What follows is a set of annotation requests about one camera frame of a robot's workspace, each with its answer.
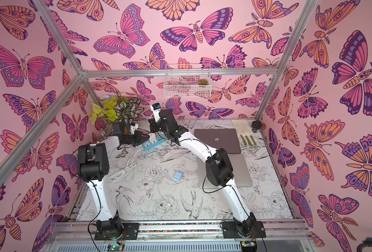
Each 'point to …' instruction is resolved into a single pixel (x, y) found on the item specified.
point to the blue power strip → (147, 145)
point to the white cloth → (244, 127)
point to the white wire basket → (187, 81)
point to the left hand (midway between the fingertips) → (151, 136)
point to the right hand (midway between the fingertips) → (150, 117)
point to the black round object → (256, 125)
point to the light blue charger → (178, 175)
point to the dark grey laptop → (227, 138)
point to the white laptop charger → (152, 137)
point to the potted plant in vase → (120, 110)
